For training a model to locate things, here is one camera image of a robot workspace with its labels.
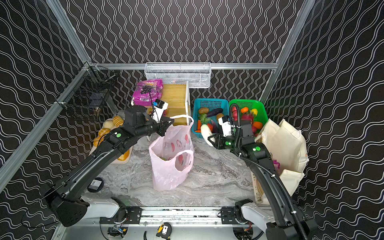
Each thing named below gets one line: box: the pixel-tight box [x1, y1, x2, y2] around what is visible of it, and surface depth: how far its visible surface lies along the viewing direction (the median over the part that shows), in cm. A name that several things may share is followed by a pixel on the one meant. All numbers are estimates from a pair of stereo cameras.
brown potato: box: [198, 107, 209, 114], surface depth 119 cm
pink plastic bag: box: [149, 115, 195, 191], surface depth 72 cm
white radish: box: [200, 124, 214, 147], surface depth 75 cm
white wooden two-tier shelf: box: [145, 81, 191, 126], surface depth 83 cm
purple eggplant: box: [207, 108, 224, 117], surface depth 119 cm
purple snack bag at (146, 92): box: [130, 79, 163, 106], surface depth 78 cm
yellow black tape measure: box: [156, 222, 172, 240], surface depth 70 cm
